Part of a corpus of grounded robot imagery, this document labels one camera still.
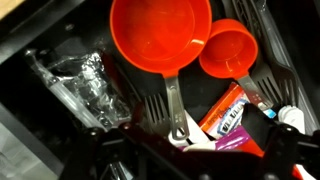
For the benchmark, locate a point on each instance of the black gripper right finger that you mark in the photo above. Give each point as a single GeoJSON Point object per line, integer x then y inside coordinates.
{"type": "Point", "coordinates": [258, 126]}

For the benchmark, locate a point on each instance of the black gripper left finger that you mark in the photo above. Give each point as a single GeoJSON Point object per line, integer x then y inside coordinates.
{"type": "Point", "coordinates": [138, 116]}

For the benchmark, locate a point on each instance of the large orange measuring cup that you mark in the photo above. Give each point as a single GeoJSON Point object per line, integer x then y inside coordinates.
{"type": "Point", "coordinates": [156, 33]}

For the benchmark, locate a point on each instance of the black plastic fork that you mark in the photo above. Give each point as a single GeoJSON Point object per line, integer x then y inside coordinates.
{"type": "Point", "coordinates": [288, 85]}
{"type": "Point", "coordinates": [155, 113]}
{"type": "Point", "coordinates": [266, 83]}

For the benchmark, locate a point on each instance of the red plastic cup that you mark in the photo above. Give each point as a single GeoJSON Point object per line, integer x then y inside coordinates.
{"type": "Point", "coordinates": [256, 148]}

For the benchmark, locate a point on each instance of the purple plastic utensil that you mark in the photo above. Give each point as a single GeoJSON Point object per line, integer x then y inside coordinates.
{"type": "Point", "coordinates": [233, 140]}

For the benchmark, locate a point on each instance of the orange white snack packet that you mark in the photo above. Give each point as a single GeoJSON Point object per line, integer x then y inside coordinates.
{"type": "Point", "coordinates": [226, 113]}

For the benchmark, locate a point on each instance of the white plastic cup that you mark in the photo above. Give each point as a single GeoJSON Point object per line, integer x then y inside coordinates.
{"type": "Point", "coordinates": [293, 115]}

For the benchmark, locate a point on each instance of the clear plastic bag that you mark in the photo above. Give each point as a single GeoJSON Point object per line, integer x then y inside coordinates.
{"type": "Point", "coordinates": [86, 86]}

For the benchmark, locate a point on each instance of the small red measuring cup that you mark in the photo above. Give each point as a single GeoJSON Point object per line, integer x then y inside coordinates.
{"type": "Point", "coordinates": [228, 50]}

